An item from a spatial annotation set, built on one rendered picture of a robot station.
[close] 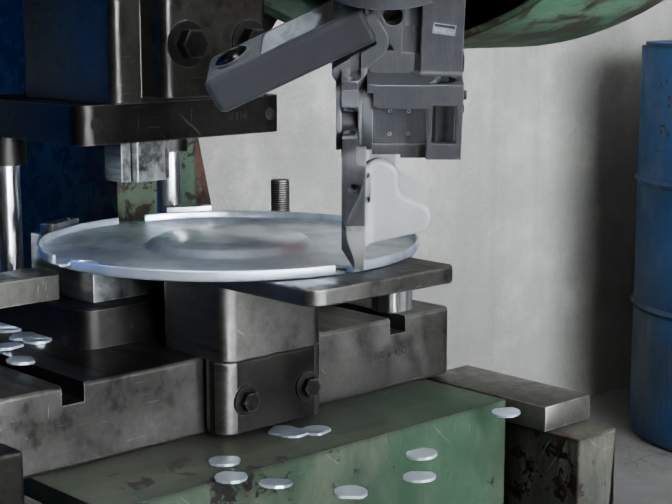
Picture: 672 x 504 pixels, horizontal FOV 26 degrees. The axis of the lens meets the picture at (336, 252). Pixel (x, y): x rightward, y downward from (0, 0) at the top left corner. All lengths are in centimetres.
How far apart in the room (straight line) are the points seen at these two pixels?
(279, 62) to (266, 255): 19
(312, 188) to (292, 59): 198
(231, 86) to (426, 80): 12
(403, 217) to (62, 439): 28
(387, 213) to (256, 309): 15
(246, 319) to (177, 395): 8
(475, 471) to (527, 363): 229
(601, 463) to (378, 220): 34
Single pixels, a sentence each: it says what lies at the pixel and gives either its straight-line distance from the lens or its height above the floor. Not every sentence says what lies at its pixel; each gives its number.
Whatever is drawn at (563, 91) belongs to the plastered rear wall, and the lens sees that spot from 347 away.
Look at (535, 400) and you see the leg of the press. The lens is 122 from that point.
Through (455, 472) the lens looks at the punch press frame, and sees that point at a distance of 118.
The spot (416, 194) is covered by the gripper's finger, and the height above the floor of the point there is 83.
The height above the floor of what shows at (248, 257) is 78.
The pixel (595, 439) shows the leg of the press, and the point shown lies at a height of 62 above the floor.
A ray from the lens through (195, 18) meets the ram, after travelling 110.
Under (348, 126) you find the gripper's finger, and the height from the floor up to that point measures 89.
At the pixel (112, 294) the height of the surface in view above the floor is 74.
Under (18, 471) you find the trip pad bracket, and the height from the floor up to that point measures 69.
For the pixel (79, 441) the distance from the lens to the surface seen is 104.
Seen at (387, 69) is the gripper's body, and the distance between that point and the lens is 94.
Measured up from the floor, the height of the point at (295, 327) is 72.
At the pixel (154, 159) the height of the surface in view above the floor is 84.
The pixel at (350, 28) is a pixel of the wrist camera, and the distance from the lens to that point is 92.
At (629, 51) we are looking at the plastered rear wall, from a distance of 367.
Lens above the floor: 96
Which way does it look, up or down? 10 degrees down
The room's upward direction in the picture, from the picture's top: straight up
